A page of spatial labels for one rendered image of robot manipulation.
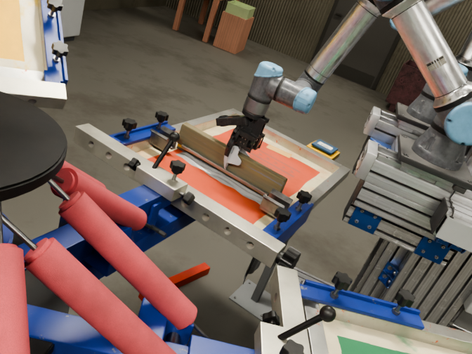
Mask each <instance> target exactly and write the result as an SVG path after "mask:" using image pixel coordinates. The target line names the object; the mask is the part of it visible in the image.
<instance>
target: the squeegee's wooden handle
mask: <svg viewBox="0 0 472 354"><path fill-rule="evenodd" d="M179 134H180V139H179V141H178V142H177V143H178V144H180V145H182V144H185V145H187V146H188V147H190V148H192V149H193V150H196V151H197V152H199V153H201V154H202V155H204V156H205V157H208V158H209V159H211V160H213V161H215V162H216V163H218V164H220V165H221V166H223V167H224V153H225V148H226V144H225V143H223V142H221V141H220V140H218V139H216V138H214V137H213V136H210V135H209V134H207V133H205V132H203V131H201V130H200V129H198V128H196V127H195V126H193V125H191V124H189V123H187V122H186V123H183V124H182V126H181V130H180V133H179ZM238 156H239V158H240V159H241V161H242V162H241V164H240V165H239V166H237V165H234V164H228V167H227V169H228V170H230V171H232V172H233V173H236V174H237V175H238V176H241V177H242V178H244V179H245V180H247V181H249V182H250V183H253V184H254V185H256V186H258V187H259V188H261V189H263V190H265V191H266V192H268V193H269V194H270V192H271V190H272V189H273V188H274V189H276V190H277V191H279V192H281V193H282V191H283V190H284V187H285V185H286V182H287V178H286V177H284V176H282V175H280V174H279V173H277V172H275V171H273V170H272V169H269V168H268V167H266V166H264V165H262V164H261V163H259V162H257V161H256V160H254V159H252V158H250V157H248V156H246V155H244V154H243V153H241V152H239V153H238ZM268 196H269V195H268Z"/></svg>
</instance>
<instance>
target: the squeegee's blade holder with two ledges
mask: <svg viewBox="0 0 472 354"><path fill-rule="evenodd" d="M181 147H182V148H183V149H185V150H187V151H188V152H190V153H192V154H194V155H195V156H197V157H199V158H200V159H203V160H204V161H206V162H207V163H209V164H211V165H212V166H214V167H216V168H217V169H220V170H221V171H223V172H224V173H226V174H228V175H229V176H232V177H233V178H235V179H237V180H238V181H240V182H241V183H243V184H245V185H247V186H249V187H250V188H252V189H253V190H255V191H257V192H259V193H261V194H262V195H267V196H268V195H269V193H268V192H266V191H265V190H263V189H261V188H259V187H258V186H256V185H254V184H253V183H250V182H249V181H247V180H245V179H244V178H242V177H241V176H238V175H237V174H236V173H233V172H232V171H230V170H228V169H224V167H223V166H221V165H220V164H218V163H216V162H215V161H213V160H211V159H209V158H208V157H205V156H204V155H202V154H201V153H199V152H197V151H196V150H193V149H192V148H191V147H188V146H187V145H185V144H182V146H181Z"/></svg>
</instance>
